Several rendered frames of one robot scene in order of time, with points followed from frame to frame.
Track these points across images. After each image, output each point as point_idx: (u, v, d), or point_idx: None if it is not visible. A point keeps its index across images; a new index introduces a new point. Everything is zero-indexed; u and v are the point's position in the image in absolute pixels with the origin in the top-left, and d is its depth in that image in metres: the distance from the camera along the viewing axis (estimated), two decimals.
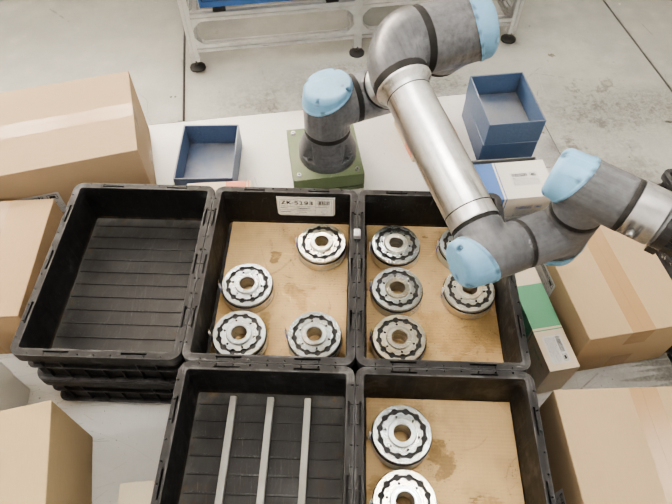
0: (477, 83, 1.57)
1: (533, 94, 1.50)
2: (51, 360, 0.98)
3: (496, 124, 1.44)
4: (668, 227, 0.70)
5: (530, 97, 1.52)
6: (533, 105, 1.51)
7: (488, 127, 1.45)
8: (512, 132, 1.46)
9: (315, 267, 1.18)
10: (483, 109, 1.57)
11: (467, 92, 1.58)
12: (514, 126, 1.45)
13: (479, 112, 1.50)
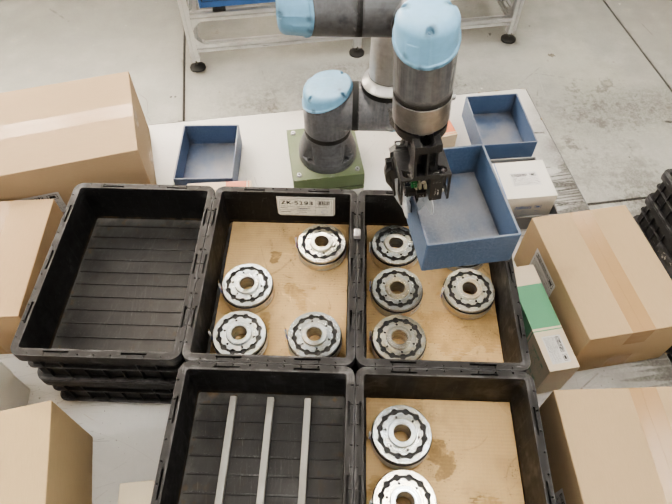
0: None
1: (500, 185, 0.92)
2: (51, 360, 0.98)
3: (438, 244, 0.85)
4: None
5: (496, 189, 0.94)
6: (500, 202, 0.93)
7: (425, 247, 0.86)
8: (466, 252, 0.88)
9: (315, 267, 1.18)
10: None
11: None
12: (468, 244, 0.87)
13: (412, 216, 0.92)
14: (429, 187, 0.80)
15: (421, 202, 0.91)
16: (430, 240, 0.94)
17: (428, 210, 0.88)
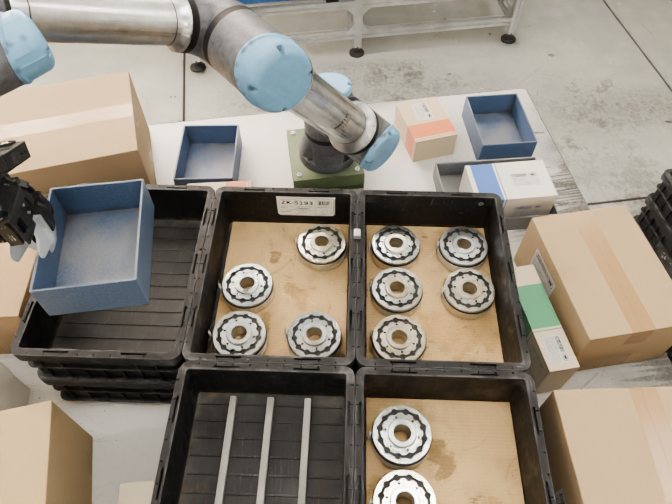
0: (71, 198, 0.94)
1: (139, 225, 0.87)
2: (51, 360, 0.98)
3: (41, 290, 0.80)
4: None
5: (140, 228, 0.89)
6: (140, 243, 0.88)
7: (32, 293, 0.81)
8: (85, 297, 0.83)
9: (315, 267, 1.18)
10: (81, 242, 0.94)
11: (60, 211, 0.95)
12: (80, 290, 0.82)
13: (45, 257, 0.87)
14: (1, 233, 0.75)
15: (49, 243, 0.86)
16: (71, 282, 0.89)
17: (45, 252, 0.83)
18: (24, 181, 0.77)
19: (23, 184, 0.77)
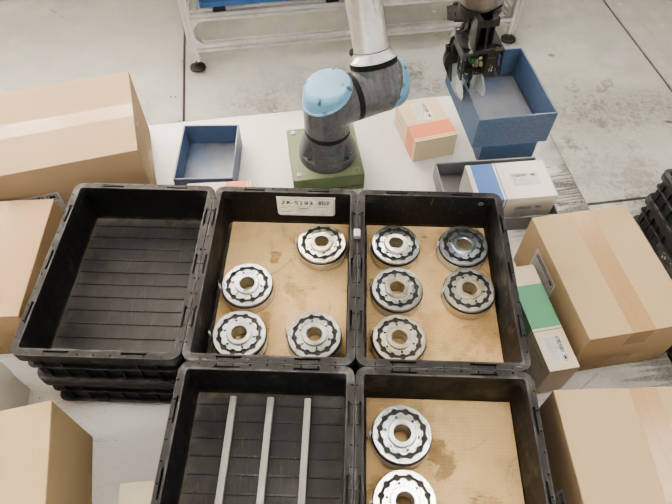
0: None
1: (538, 77, 1.09)
2: (51, 360, 0.98)
3: (489, 118, 1.02)
4: None
5: (534, 81, 1.10)
6: (538, 92, 1.09)
7: (477, 122, 1.03)
8: (511, 129, 1.05)
9: (315, 267, 1.18)
10: None
11: (447, 75, 1.16)
12: (514, 121, 1.03)
13: (464, 102, 1.08)
14: (484, 63, 0.96)
15: (472, 89, 1.07)
16: None
17: (479, 93, 1.04)
18: None
19: None
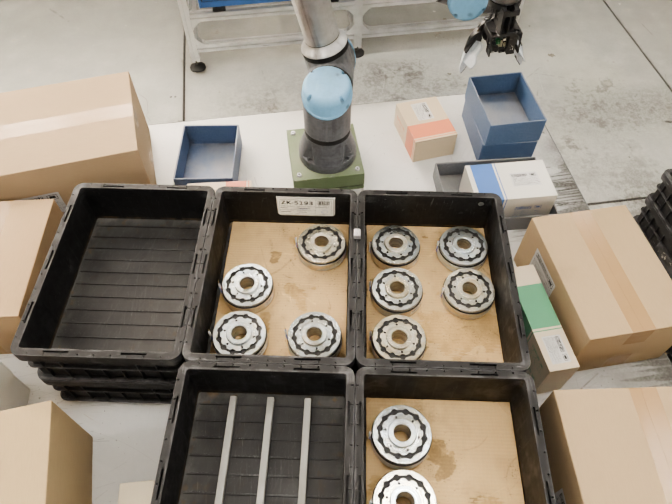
0: (476, 84, 1.57)
1: (533, 94, 1.51)
2: (51, 360, 0.98)
3: (497, 125, 1.44)
4: None
5: (530, 97, 1.52)
6: (533, 105, 1.51)
7: (489, 127, 1.45)
8: (513, 132, 1.47)
9: (315, 267, 1.18)
10: None
11: (466, 93, 1.58)
12: (515, 126, 1.45)
13: (479, 113, 1.50)
14: (507, 44, 1.28)
15: (519, 57, 1.38)
16: None
17: (522, 59, 1.35)
18: None
19: None
